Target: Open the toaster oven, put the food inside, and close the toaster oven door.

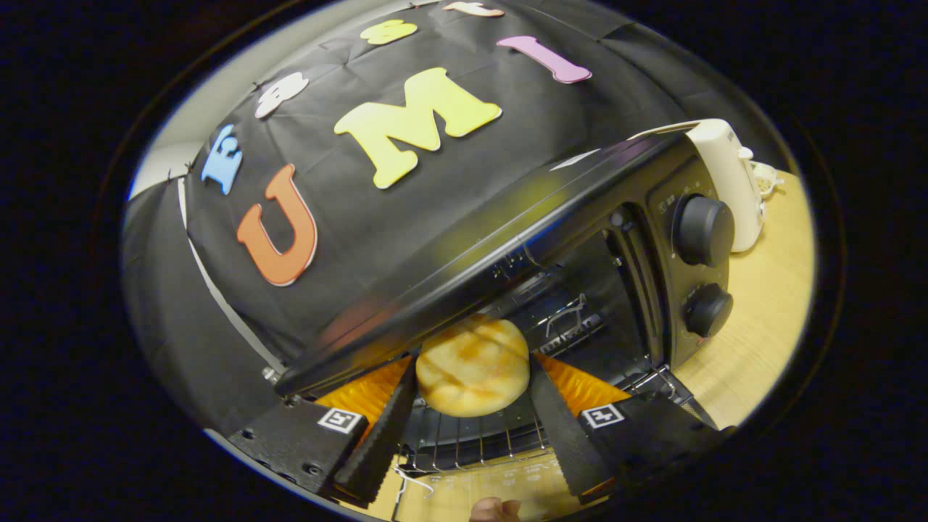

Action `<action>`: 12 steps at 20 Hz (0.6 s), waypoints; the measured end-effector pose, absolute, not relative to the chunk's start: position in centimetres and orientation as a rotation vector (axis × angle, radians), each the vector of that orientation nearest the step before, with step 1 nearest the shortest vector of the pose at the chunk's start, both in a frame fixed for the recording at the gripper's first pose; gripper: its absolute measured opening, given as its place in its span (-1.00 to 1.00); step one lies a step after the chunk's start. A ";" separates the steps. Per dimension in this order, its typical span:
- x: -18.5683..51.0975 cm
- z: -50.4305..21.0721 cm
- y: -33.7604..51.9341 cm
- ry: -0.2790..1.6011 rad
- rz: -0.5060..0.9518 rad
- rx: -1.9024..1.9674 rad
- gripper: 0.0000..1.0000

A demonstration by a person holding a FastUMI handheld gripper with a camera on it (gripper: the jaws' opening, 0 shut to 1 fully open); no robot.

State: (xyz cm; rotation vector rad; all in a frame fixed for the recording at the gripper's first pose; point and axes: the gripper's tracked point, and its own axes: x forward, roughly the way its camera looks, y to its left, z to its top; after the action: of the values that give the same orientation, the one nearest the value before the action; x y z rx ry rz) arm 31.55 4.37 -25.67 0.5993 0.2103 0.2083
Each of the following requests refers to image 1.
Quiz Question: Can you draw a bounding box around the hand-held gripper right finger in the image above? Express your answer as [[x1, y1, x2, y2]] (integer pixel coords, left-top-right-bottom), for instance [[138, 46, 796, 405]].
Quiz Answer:
[[528, 352, 734, 506]]

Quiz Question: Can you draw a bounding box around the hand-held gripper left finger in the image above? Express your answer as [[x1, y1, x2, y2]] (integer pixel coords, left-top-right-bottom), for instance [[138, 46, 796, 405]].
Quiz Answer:
[[227, 355, 420, 509]]

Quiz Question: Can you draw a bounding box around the round bread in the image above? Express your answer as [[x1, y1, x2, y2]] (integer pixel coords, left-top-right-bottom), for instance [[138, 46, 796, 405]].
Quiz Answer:
[[415, 314, 531, 418]]

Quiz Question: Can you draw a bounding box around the black toaster oven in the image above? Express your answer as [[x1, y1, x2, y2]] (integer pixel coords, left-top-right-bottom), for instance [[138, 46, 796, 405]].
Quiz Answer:
[[262, 130, 735, 522]]

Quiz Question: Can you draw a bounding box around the white pop-up toaster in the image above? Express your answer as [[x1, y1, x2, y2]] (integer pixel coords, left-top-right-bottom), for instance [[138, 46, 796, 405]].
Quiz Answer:
[[629, 118, 768, 254]]

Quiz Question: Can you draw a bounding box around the small white tray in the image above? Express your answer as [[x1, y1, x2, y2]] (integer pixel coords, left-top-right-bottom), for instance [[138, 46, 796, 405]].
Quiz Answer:
[[750, 159, 786, 200]]

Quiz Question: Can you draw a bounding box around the white string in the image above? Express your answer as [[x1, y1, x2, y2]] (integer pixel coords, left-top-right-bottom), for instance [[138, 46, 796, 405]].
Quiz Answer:
[[391, 465, 436, 502]]

